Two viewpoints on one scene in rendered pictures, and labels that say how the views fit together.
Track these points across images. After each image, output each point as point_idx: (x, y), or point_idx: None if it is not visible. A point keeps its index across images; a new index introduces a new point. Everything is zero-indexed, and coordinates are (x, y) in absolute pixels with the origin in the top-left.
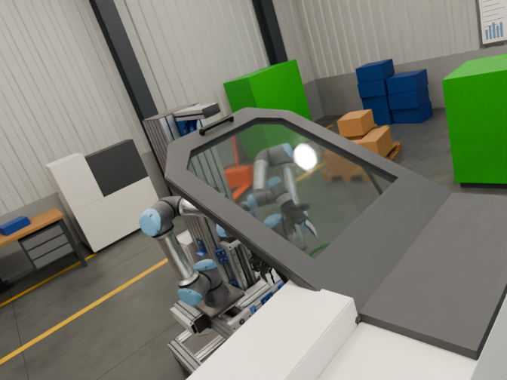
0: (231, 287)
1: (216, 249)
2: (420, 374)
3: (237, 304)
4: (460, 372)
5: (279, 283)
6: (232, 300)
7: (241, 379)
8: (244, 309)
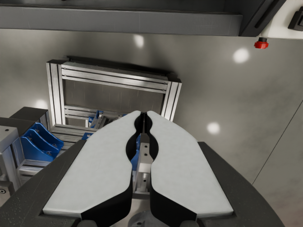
0: (121, 223)
1: None
2: None
3: (141, 188)
4: None
5: (45, 162)
6: (147, 202)
7: None
8: (144, 170)
